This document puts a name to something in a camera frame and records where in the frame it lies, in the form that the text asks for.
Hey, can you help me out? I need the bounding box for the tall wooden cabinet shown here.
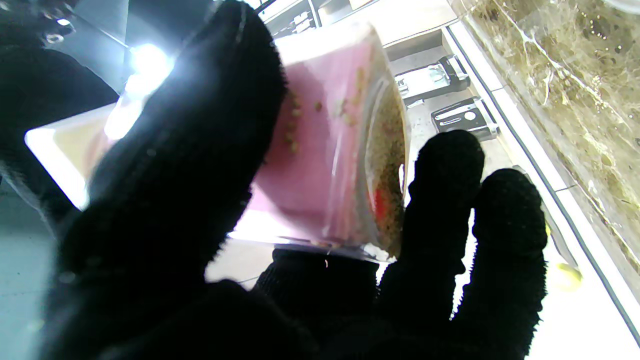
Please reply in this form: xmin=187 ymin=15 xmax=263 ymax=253
xmin=260 ymin=0 xmax=458 ymax=61

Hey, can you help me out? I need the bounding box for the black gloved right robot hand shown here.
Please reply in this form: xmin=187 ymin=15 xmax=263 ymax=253
xmin=0 ymin=0 xmax=121 ymax=226

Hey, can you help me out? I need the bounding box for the white base cabinet row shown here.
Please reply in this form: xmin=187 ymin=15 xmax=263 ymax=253
xmin=440 ymin=22 xmax=640 ymax=360

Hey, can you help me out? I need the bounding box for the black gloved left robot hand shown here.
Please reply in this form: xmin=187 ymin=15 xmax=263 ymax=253
xmin=42 ymin=0 xmax=548 ymax=360

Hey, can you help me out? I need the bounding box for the pink container with white lid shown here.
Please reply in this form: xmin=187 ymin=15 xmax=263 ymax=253
xmin=230 ymin=22 xmax=412 ymax=264

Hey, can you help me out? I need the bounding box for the white square container lid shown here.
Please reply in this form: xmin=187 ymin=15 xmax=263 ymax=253
xmin=25 ymin=102 xmax=132 ymax=211

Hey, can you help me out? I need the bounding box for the black espresso machine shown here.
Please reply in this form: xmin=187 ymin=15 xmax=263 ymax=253
xmin=395 ymin=54 xmax=472 ymax=108

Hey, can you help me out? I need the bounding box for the yellow fruit piece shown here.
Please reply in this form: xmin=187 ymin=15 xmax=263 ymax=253
xmin=555 ymin=262 xmax=584 ymax=292

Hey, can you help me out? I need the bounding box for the black silver toaster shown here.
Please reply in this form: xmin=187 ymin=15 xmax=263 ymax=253
xmin=431 ymin=96 xmax=501 ymax=142

